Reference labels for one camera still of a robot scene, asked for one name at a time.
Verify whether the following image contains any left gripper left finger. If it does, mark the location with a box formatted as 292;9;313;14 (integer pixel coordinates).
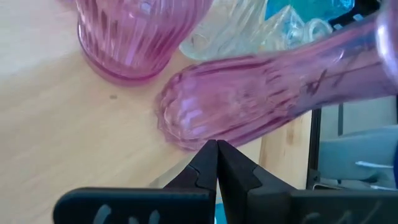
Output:
164;139;219;200

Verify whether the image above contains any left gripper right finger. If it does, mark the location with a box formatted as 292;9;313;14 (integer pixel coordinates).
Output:
218;139;296;224

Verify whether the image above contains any tall pink glass vase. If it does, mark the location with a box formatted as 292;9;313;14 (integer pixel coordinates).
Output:
155;0;398;152

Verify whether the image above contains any round clear ribbed glass vase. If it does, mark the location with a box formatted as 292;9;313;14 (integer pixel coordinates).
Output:
179;0;268;62

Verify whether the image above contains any pink ribbed glass vase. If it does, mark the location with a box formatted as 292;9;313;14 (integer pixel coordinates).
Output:
74;0;215;86

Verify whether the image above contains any square clear diamond-cut vase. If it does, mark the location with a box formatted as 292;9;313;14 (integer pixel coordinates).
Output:
264;4;335;52

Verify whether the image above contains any square teal glass vase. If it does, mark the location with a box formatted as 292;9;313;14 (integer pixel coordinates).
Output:
264;0;355;22

